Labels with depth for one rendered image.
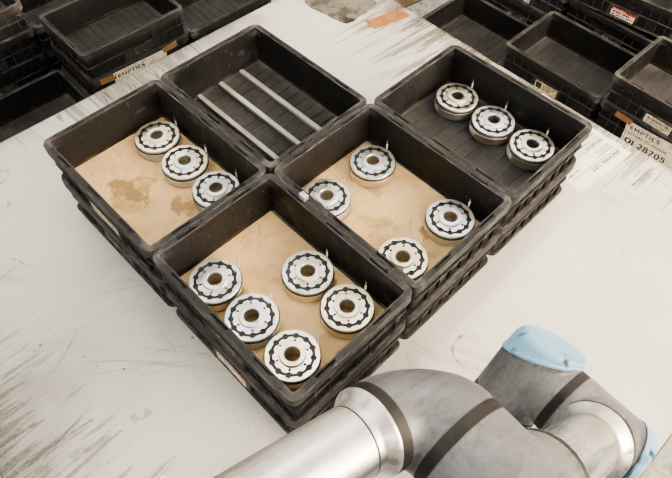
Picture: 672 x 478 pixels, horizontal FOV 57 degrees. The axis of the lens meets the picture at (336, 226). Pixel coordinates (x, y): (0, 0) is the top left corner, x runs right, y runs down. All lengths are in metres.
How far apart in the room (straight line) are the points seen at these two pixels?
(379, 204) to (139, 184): 0.54
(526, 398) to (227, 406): 0.58
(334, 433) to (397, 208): 0.83
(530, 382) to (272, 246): 0.58
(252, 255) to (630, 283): 0.85
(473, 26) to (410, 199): 1.55
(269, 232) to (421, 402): 0.76
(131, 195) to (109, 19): 1.21
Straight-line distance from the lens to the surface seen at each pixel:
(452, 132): 1.53
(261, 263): 1.27
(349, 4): 2.11
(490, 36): 2.79
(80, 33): 2.51
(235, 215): 1.27
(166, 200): 1.41
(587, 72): 2.55
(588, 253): 1.56
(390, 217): 1.34
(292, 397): 1.03
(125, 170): 1.49
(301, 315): 1.21
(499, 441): 0.63
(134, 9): 2.57
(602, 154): 1.78
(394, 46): 1.96
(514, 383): 1.04
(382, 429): 0.61
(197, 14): 2.68
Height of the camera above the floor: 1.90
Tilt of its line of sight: 54 degrees down
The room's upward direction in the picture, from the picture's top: 1 degrees clockwise
